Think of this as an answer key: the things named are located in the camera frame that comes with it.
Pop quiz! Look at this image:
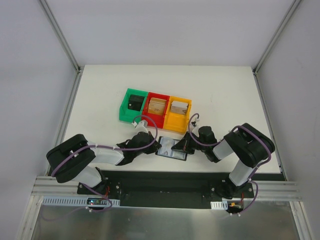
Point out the silver VIP card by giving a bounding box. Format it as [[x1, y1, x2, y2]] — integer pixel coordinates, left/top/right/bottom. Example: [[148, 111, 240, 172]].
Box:
[[157, 144, 174, 158]]

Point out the black leather card holder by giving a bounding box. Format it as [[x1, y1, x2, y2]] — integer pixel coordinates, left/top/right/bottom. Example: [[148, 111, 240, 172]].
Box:
[[154, 136, 190, 162]]

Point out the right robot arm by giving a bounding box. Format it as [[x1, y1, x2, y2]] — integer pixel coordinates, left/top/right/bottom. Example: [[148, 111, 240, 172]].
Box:
[[171, 123, 276, 199]]

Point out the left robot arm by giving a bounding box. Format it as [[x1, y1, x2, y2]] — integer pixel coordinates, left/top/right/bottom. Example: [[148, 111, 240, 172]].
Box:
[[46, 120, 162, 196]]

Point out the silver card stack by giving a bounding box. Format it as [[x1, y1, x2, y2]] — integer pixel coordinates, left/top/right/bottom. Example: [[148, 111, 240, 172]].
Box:
[[170, 100, 189, 115]]

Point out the gold card stack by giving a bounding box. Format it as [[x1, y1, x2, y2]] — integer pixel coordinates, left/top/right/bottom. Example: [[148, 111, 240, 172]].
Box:
[[147, 97, 167, 116]]

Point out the black card stack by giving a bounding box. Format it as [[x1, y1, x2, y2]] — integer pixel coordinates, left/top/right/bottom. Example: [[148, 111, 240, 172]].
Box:
[[127, 94, 145, 112]]

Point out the yellow plastic bin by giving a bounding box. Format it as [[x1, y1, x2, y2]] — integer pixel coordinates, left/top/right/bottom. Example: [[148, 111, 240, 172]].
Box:
[[163, 96, 192, 134]]

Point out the red plastic bin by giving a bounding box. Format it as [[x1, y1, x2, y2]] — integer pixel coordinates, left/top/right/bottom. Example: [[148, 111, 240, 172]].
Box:
[[141, 92, 170, 129]]

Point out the green plastic bin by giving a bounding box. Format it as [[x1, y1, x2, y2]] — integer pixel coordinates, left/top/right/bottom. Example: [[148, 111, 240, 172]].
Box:
[[118, 88, 148, 123]]

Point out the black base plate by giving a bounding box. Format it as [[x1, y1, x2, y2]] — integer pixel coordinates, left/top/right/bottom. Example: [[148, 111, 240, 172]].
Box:
[[76, 170, 254, 209]]

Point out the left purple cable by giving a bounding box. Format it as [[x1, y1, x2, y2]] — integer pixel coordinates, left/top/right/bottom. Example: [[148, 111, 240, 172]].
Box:
[[51, 115, 159, 178]]

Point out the right white cable duct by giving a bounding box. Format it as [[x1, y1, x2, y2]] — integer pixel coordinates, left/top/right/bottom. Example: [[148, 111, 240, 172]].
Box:
[[210, 200, 228, 211]]

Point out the white cable duct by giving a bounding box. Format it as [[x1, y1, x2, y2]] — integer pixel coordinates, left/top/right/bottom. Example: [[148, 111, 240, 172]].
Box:
[[210, 200, 228, 211], [42, 196, 121, 208]]

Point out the right aluminium frame post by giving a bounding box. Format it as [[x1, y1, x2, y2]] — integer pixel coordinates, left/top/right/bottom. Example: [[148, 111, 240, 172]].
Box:
[[252, 0, 303, 76]]

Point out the aluminium frame post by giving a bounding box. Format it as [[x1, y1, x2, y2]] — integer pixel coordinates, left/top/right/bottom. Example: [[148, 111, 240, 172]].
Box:
[[252, 0, 303, 76], [37, 0, 81, 73]]

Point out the left white cable duct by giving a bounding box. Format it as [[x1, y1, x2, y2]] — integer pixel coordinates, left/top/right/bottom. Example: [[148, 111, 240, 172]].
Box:
[[42, 196, 121, 208]]

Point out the left aluminium frame post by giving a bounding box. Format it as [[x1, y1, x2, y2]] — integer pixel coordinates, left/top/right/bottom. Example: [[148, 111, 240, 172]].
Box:
[[37, 0, 81, 73]]

